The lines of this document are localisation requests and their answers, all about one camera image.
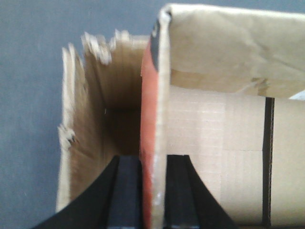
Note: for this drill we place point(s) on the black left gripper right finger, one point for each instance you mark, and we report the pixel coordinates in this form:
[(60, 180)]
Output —
[(188, 202)]

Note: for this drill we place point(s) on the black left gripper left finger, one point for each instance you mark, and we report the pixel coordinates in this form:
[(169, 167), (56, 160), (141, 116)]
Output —
[(112, 201)]

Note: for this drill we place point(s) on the cardboard box red print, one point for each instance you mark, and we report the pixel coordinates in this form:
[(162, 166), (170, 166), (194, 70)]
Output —
[(222, 85)]

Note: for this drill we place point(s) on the plain torn cardboard box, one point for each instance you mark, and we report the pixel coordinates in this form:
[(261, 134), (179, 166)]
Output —
[(101, 108)]

